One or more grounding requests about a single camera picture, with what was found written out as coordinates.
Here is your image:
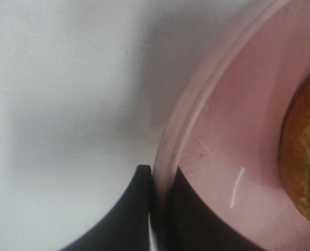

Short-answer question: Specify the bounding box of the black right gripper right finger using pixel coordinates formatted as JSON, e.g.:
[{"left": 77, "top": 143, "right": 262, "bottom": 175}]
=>
[{"left": 167, "top": 167, "right": 252, "bottom": 251}]

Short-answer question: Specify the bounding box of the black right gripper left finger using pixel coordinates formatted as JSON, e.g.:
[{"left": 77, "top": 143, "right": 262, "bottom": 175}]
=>
[{"left": 63, "top": 165, "right": 151, "bottom": 250}]

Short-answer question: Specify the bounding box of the pink round plate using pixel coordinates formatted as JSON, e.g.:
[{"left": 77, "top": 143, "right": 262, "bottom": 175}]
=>
[{"left": 151, "top": 1, "right": 310, "bottom": 250}]

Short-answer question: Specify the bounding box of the toy hamburger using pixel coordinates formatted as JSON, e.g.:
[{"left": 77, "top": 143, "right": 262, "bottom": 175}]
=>
[{"left": 279, "top": 82, "right": 310, "bottom": 220}]

